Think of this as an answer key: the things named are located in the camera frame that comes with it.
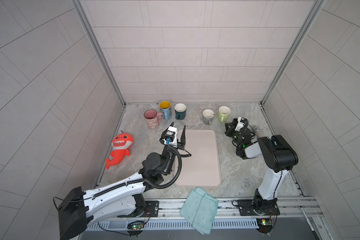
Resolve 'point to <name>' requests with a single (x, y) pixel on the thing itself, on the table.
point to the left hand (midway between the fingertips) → (182, 124)
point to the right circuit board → (265, 225)
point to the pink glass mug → (152, 118)
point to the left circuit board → (135, 228)
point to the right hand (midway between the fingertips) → (225, 123)
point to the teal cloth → (199, 210)
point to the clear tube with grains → (259, 133)
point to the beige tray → (202, 169)
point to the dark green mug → (180, 110)
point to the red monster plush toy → (120, 144)
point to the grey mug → (208, 115)
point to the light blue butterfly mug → (165, 107)
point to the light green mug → (223, 113)
